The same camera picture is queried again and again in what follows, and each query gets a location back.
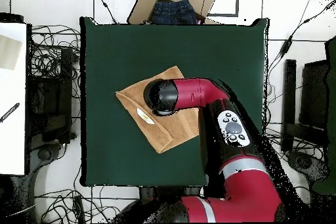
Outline dark blue jeans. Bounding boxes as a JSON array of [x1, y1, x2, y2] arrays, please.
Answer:
[[150, 0, 198, 26]]

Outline orange terry towel white tag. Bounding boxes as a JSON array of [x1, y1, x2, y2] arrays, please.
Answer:
[[115, 65, 200, 154]]

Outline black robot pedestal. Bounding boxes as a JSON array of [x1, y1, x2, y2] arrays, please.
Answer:
[[138, 186, 205, 201]]

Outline brown cardboard box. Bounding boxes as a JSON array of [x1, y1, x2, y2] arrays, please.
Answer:
[[127, 0, 217, 26]]

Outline black floor frame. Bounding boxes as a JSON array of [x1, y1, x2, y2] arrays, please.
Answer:
[[201, 0, 240, 18]]

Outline beige paper sheet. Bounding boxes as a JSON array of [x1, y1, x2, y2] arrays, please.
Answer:
[[0, 34, 22, 71]]

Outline dark green tablecloth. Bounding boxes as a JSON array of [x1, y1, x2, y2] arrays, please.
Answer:
[[79, 16, 270, 187]]

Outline black cable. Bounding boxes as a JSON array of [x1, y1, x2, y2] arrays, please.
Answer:
[[90, 0, 119, 24], [35, 187, 140, 224], [266, 0, 336, 83]]

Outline white side table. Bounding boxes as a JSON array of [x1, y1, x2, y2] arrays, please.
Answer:
[[0, 22, 28, 176]]

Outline black equipment stand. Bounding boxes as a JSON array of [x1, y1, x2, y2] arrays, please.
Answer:
[[27, 47, 77, 151]]

